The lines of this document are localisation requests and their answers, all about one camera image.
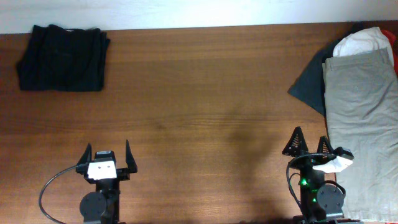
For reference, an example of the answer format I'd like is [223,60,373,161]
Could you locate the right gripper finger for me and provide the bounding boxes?
[282,126,308,156]
[317,136,333,154]

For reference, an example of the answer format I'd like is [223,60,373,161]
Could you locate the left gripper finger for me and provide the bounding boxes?
[125,140,137,173]
[77,143,92,165]

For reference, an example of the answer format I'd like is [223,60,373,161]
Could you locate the black shorts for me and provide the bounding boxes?
[16,24,111,92]

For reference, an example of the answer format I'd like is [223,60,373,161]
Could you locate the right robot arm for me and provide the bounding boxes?
[282,126,354,223]

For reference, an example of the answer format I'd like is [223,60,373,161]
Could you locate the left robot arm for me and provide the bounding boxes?
[75,141,137,224]

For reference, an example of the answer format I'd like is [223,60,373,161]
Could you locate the dark teal garment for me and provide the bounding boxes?
[288,47,333,116]

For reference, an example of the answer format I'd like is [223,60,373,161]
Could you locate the grey khaki shorts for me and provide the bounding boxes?
[323,49,397,222]

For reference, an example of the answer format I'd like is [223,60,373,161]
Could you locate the white garment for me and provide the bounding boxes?
[333,27,394,66]

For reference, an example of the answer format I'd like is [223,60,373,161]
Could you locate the red garment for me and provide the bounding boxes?
[381,29,397,73]

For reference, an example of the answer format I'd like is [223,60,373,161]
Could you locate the left black cable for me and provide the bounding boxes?
[38,164,90,224]

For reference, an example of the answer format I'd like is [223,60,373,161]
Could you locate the black cable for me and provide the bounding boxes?
[38,164,90,224]
[285,153,338,215]

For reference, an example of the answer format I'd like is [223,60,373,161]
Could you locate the right black cable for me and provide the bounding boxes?
[285,153,338,215]

